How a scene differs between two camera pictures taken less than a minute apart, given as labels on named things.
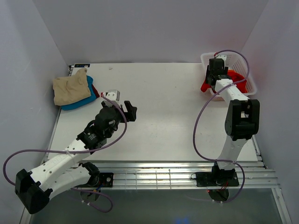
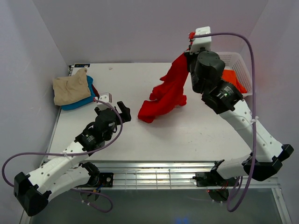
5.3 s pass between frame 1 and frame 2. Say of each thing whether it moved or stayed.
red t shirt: moved
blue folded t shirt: stayed
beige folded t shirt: stayed
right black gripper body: moved
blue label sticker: stayed
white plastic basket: stayed
